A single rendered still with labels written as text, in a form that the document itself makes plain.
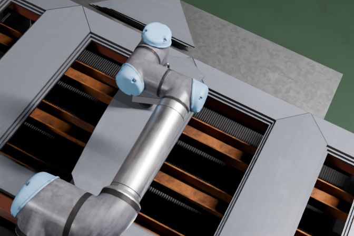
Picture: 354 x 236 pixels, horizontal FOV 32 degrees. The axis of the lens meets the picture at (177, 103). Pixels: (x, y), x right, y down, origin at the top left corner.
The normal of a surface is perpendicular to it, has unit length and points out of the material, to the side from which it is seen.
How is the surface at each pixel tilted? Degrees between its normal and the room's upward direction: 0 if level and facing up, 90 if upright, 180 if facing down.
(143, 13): 0
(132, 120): 17
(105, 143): 25
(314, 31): 0
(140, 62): 3
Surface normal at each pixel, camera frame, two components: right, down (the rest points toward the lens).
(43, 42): 0.13, -0.58
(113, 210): 0.31, -0.36
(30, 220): -0.44, 0.07
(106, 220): 0.37, -0.07
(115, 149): -0.07, -0.23
